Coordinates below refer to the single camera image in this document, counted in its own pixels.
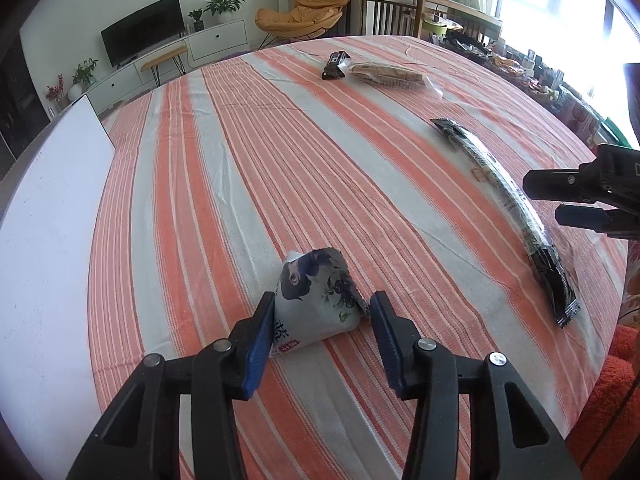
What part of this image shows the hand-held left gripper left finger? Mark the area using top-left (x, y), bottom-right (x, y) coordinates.
top-left (65, 291), bottom-right (277, 480)

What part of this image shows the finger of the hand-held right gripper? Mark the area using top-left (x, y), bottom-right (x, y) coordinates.
top-left (555, 204), bottom-right (617, 235)
top-left (522, 169), bottom-right (588, 202)

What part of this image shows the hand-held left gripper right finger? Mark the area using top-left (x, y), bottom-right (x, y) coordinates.
top-left (369, 291), bottom-right (583, 480)

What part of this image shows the long black snack packet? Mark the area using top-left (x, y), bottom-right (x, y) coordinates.
top-left (431, 118), bottom-right (581, 329)

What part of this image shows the white blue triangular snack packet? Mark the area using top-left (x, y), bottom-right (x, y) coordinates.
top-left (270, 247), bottom-right (368, 358)

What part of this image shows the pile of assorted goods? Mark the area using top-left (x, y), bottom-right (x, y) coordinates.
top-left (442, 27), bottom-right (626, 148)

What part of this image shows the window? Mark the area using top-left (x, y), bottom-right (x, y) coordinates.
top-left (492, 0), bottom-right (640, 151)

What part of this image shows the wooden dining table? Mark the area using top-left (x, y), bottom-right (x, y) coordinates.
top-left (362, 0), bottom-right (503, 43)

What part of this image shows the green round container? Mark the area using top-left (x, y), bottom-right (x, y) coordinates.
top-left (422, 12), bottom-right (463, 36)

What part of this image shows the clear biscuit packet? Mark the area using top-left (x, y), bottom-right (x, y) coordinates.
top-left (347, 60), bottom-right (443, 98)

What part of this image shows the wooden slatted chair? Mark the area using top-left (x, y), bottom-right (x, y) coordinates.
top-left (361, 0), bottom-right (426, 38)

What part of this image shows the white board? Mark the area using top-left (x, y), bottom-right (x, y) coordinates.
top-left (0, 92), bottom-right (117, 431)

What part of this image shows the small black snack packet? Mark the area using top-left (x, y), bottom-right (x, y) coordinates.
top-left (321, 50), bottom-right (353, 81)

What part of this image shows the orange lounge chair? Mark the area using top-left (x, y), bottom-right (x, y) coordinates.
top-left (255, 0), bottom-right (355, 51)

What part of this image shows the wooden stool with metal legs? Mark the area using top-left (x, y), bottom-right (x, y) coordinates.
top-left (140, 45), bottom-right (190, 88)

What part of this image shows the white television cabinet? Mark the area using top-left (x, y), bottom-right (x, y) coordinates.
top-left (90, 19), bottom-right (249, 111)

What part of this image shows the green potted plant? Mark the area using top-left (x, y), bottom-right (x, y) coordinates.
top-left (71, 58), bottom-right (99, 101)

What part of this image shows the red flower plant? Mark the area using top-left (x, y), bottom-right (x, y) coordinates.
top-left (45, 74), bottom-right (68, 111)

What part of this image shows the black television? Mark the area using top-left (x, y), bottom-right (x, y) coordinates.
top-left (100, 0), bottom-right (185, 68)

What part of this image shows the large leafy plant white pot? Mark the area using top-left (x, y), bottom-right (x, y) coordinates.
top-left (201, 0), bottom-right (248, 23)

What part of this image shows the dark wall cabinet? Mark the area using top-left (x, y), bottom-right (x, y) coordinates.
top-left (0, 30), bottom-right (51, 181)

